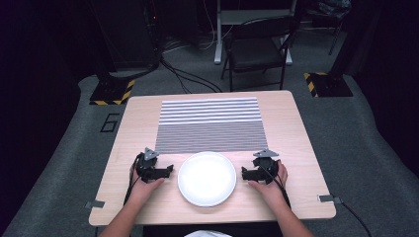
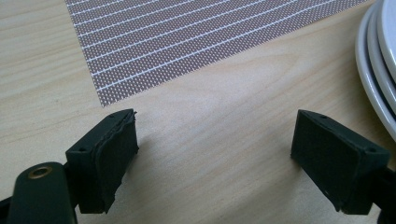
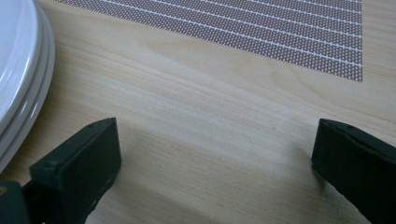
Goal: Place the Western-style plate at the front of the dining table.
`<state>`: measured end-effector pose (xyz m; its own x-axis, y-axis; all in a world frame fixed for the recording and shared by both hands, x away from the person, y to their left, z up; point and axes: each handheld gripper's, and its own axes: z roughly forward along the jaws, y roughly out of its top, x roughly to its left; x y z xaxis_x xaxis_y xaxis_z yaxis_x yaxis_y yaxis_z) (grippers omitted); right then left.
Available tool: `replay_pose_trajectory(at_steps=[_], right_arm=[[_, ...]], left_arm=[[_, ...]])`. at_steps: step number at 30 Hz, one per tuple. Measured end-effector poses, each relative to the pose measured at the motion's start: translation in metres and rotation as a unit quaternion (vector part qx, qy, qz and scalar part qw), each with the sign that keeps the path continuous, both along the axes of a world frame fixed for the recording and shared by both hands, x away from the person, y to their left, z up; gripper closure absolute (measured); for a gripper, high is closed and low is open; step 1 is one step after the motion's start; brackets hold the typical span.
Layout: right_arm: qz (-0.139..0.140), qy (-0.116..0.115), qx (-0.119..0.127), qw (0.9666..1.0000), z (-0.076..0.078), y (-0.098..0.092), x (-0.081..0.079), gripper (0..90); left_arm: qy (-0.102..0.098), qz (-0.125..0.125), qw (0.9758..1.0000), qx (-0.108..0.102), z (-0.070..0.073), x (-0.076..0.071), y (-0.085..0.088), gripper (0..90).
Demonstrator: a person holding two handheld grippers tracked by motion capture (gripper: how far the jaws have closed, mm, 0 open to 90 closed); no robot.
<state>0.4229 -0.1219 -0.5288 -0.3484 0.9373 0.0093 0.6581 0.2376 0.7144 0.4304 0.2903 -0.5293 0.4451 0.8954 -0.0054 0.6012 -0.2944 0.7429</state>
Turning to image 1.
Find person's right hand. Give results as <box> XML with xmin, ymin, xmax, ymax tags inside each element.
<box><xmin>247</xmin><ymin>161</ymin><xmax>290</xmax><ymax>207</ymax></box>

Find black folding chair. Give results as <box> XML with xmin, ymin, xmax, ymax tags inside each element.
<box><xmin>219</xmin><ymin>15</ymin><xmax>301</xmax><ymax>93</ymax></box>

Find black cable at table edge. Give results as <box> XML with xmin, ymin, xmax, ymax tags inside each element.
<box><xmin>339</xmin><ymin>198</ymin><xmax>374</xmax><ymax>237</ymax></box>

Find right hand-held gripper cable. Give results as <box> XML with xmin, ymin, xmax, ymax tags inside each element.
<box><xmin>258</xmin><ymin>158</ymin><xmax>293</xmax><ymax>209</ymax></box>

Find person's white clothing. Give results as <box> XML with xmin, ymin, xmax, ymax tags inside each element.
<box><xmin>183</xmin><ymin>229</ymin><xmax>233</xmax><ymax>237</ymax></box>

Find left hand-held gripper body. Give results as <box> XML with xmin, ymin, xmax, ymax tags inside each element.
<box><xmin>135</xmin><ymin>147</ymin><xmax>160</xmax><ymax>184</ymax></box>

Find grey striped placemat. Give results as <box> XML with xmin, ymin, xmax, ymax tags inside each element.
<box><xmin>154</xmin><ymin>97</ymin><xmax>269</xmax><ymax>155</ymax></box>

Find hand-held gripper cable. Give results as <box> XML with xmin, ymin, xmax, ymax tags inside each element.
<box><xmin>123</xmin><ymin>152</ymin><xmax>145</xmax><ymax>205</ymax></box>
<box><xmin>258</xmin><ymin>158</ymin><xmax>293</xmax><ymax>209</ymax></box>

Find black stand base striped tape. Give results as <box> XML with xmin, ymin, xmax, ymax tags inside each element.
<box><xmin>88</xmin><ymin>77</ymin><xmax>136</xmax><ymax>107</ymax></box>
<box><xmin>302</xmin><ymin>71</ymin><xmax>354</xmax><ymax>99</ymax></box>

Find white desk frame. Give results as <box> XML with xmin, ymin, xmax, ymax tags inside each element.
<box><xmin>212</xmin><ymin>0</ymin><xmax>298</xmax><ymax>66</ymax></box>

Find white round plate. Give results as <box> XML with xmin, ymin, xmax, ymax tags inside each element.
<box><xmin>177</xmin><ymin>150</ymin><xmax>237</xmax><ymax>208</ymax></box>

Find person's left hand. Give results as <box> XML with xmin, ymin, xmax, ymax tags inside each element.
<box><xmin>126</xmin><ymin>161</ymin><xmax>166</xmax><ymax>207</ymax></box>

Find dark chair with clutter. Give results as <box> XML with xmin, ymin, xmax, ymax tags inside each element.
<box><xmin>307</xmin><ymin>0</ymin><xmax>353</xmax><ymax>56</ymax></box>

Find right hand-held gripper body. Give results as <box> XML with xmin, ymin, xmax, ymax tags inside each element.
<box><xmin>251</xmin><ymin>148</ymin><xmax>281</xmax><ymax>184</ymax></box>

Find grey tape piece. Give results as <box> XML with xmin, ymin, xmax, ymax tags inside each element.
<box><xmin>84</xmin><ymin>199</ymin><xmax>107</xmax><ymax>210</ymax></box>
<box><xmin>317</xmin><ymin>194</ymin><xmax>344</xmax><ymax>204</ymax></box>

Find left hand-held gripper cable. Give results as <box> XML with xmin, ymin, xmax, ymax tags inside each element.
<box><xmin>123</xmin><ymin>152</ymin><xmax>145</xmax><ymax>205</ymax></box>

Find black floor cables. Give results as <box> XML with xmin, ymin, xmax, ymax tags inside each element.
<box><xmin>159</xmin><ymin>56</ymin><xmax>223</xmax><ymax>95</ymax></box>

